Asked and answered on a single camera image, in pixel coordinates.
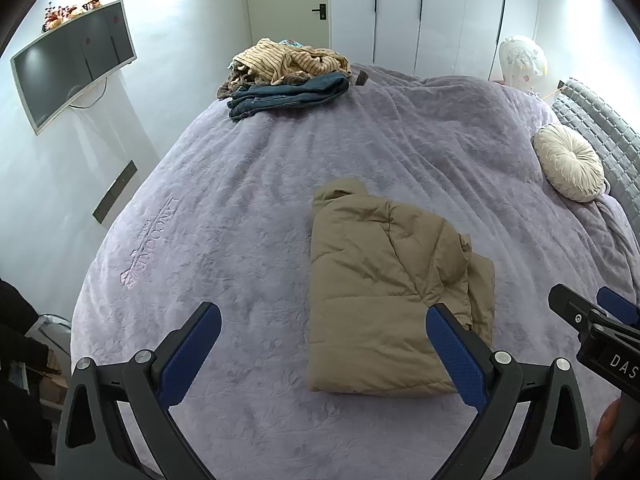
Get red artificial flowers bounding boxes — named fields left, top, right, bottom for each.
left=42, top=0, right=103, bottom=33

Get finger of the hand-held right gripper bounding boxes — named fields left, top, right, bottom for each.
left=597, top=286, right=640, bottom=328
left=547, top=284, right=608, bottom=341

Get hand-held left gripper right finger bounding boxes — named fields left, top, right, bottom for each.
left=425, top=302, right=593, bottom=480

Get person's right hand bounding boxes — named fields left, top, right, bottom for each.
left=595, top=400, right=626, bottom=463

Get folded blue jeans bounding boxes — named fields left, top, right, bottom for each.
left=227, top=72, right=351, bottom=121

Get khaki puffer jacket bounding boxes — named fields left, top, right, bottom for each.
left=307, top=177, right=496, bottom=396

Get white wardrobe doors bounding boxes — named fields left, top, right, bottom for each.
left=327, top=0, right=551, bottom=81

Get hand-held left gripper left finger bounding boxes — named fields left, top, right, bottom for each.
left=55, top=301, right=222, bottom=480

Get cardboard box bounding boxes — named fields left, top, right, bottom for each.
left=39, top=350, right=70, bottom=411

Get dark cloth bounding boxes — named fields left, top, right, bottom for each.
left=0, top=277, right=57, bottom=467

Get purple bed blanket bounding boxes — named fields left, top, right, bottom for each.
left=70, top=62, right=640, bottom=480

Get wall-mounted television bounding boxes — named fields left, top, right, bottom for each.
left=10, top=0, right=137, bottom=136

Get cream round pleated pillow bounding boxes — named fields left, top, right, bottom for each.
left=532, top=122, right=607, bottom=204

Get grey quilted headboard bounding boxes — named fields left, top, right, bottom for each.
left=550, top=77, right=640, bottom=256

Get striped beige garment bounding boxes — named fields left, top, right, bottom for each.
left=216, top=37, right=353, bottom=100

